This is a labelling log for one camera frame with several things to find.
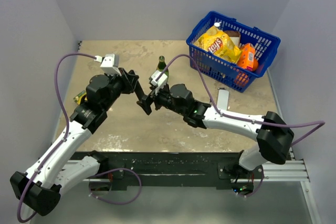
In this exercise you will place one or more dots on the yellow chips bag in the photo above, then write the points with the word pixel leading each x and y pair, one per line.
pixel 218 43

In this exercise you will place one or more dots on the orange juice carton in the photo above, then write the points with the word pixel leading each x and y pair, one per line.
pixel 246 60

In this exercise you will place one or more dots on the white rectangular box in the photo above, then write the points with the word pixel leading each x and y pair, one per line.
pixel 222 99

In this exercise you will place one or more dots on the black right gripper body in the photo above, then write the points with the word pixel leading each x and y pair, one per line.
pixel 163 99

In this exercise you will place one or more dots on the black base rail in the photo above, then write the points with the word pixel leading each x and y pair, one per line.
pixel 165 169

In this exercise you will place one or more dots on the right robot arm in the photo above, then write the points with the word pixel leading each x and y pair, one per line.
pixel 270 132

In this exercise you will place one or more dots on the blue plastic shopping basket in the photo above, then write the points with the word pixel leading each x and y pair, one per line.
pixel 265 45

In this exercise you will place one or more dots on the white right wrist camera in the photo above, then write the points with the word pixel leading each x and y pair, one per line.
pixel 158 79

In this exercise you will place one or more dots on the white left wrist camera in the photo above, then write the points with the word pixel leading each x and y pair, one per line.
pixel 109 64

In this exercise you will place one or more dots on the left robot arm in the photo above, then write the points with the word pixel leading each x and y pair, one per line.
pixel 43 184

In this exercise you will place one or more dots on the black remote control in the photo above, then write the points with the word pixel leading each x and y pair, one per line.
pixel 139 93

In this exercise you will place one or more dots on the green glass bottle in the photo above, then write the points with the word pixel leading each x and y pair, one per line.
pixel 161 64

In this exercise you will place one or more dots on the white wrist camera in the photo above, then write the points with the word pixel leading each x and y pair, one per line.
pixel 158 79
pixel 109 64

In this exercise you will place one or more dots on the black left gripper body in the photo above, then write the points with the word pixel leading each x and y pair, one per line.
pixel 125 86

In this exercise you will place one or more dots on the orange fruit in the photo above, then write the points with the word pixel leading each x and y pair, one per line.
pixel 241 80

